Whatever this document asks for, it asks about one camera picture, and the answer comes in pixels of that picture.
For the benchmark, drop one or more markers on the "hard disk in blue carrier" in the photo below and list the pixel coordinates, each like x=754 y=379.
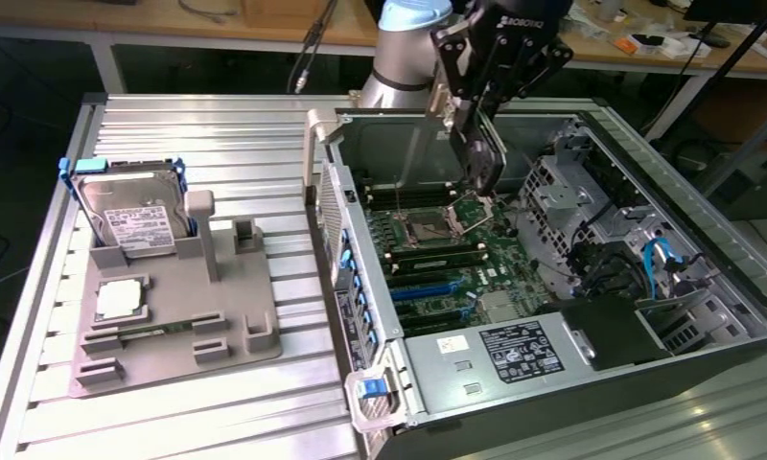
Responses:
x=133 y=215

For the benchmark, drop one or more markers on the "black installed RAM stick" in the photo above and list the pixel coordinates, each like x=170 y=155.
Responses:
x=435 y=262

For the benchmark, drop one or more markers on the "black expansion slot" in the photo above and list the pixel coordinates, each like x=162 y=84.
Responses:
x=431 y=321

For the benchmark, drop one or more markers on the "metal disk bay cage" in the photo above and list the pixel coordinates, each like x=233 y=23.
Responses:
x=561 y=211

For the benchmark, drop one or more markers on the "silver CPU chip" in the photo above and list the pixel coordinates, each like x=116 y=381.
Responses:
x=120 y=299

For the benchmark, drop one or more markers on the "wooden desk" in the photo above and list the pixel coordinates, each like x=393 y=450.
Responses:
x=165 y=19

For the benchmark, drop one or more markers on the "small orange object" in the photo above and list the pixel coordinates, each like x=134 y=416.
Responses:
x=624 y=44

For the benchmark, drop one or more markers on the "green motherboard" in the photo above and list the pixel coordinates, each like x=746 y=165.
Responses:
x=504 y=268

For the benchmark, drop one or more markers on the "black slanted pole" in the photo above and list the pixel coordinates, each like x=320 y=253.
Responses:
x=715 y=62

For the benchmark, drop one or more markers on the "grey power supply with label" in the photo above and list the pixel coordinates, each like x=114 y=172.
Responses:
x=511 y=354

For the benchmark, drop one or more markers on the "metal socket cover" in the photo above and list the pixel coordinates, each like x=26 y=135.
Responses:
x=469 y=215

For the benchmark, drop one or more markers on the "grey case latch blue tab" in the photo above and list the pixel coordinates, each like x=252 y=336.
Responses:
x=373 y=397

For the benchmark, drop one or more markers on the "green RAM stick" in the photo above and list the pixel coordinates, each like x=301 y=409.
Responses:
x=160 y=329

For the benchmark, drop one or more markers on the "thin metal locking lever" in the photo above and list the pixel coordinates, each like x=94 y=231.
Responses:
x=399 y=194

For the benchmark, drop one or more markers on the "blue expansion slot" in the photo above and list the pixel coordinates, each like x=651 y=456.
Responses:
x=421 y=291

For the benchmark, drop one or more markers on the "grey plastic parts rack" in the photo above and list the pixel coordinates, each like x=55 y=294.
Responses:
x=185 y=287

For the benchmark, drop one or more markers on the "open black PC case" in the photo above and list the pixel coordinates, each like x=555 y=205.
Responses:
x=678 y=182

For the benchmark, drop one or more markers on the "black RAM slot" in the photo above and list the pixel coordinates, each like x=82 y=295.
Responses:
x=415 y=190
x=415 y=201

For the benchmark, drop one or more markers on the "CPU socket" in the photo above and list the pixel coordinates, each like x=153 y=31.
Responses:
x=427 y=229

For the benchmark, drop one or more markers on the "black monitor stand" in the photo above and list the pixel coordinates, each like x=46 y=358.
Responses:
x=710 y=36

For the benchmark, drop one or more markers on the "silver chipset heat sink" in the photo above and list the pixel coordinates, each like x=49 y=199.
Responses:
x=499 y=306

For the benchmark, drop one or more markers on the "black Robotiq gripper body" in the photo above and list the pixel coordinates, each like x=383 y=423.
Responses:
x=524 y=16

